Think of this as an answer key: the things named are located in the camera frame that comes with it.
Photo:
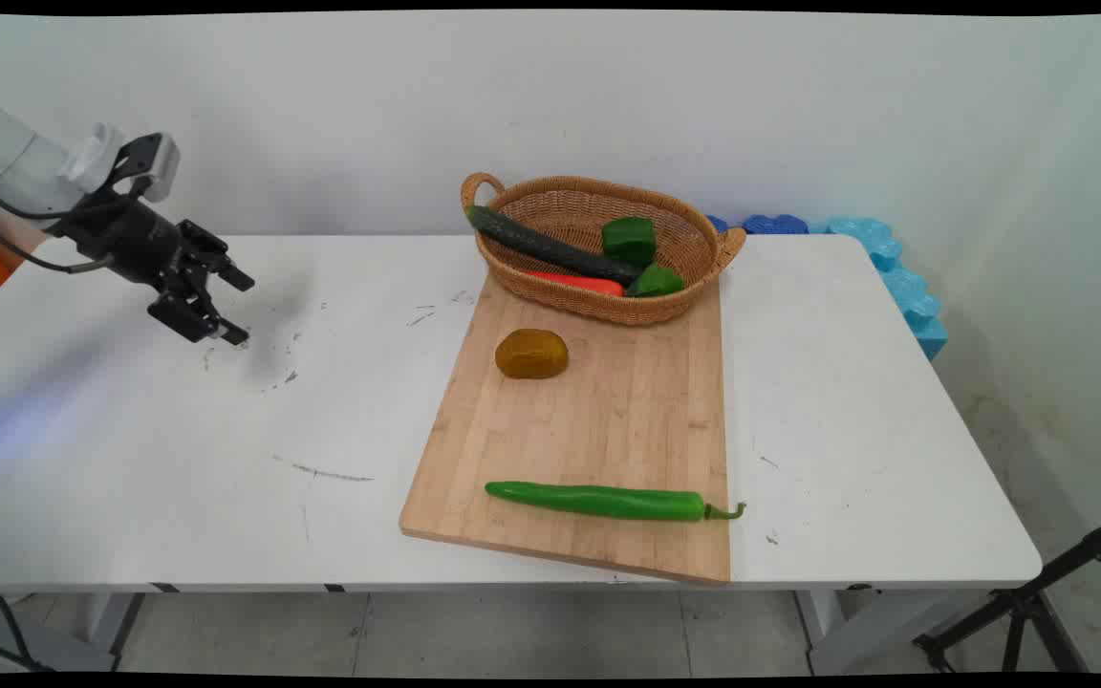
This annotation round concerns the brown potato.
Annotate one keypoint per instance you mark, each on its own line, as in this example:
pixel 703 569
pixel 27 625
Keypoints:
pixel 531 354

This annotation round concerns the large green pepper piece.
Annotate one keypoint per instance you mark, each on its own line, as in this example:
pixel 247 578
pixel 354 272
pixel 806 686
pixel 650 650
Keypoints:
pixel 629 239

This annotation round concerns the orange red carrot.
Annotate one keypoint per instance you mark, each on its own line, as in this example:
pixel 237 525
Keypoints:
pixel 574 282

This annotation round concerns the long green chili pepper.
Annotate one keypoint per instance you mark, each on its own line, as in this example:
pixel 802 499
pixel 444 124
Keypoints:
pixel 598 500

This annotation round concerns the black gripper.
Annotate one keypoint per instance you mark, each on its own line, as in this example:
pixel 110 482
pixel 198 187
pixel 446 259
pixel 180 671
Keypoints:
pixel 125 239

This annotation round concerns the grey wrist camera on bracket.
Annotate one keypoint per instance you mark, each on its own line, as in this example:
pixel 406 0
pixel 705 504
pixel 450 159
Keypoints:
pixel 154 162

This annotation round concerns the dark blue foam piece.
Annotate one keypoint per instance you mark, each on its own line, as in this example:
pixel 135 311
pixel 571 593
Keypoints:
pixel 770 225

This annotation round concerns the black tripod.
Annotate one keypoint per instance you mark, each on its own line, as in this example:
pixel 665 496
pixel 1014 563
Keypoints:
pixel 1028 602

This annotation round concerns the white table leg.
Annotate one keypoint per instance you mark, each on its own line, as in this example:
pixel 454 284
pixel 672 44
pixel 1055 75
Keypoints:
pixel 106 626
pixel 832 626

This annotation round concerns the wooden cutting board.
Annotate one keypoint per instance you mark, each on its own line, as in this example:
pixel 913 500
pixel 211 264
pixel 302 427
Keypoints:
pixel 589 440

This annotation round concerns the woven wicker basket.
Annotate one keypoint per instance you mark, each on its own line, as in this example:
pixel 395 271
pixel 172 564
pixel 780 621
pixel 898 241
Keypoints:
pixel 598 253

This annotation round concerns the light blue foam piece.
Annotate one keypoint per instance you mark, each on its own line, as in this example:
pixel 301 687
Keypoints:
pixel 904 282

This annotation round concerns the small green pepper piece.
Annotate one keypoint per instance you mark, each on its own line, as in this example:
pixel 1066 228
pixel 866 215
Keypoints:
pixel 656 282

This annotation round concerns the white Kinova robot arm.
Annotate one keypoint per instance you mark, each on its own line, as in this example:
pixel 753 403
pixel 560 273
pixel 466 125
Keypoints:
pixel 10 153

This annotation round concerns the dark green cucumber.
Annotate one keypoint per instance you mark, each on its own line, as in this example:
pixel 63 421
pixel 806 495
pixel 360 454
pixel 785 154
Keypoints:
pixel 550 248

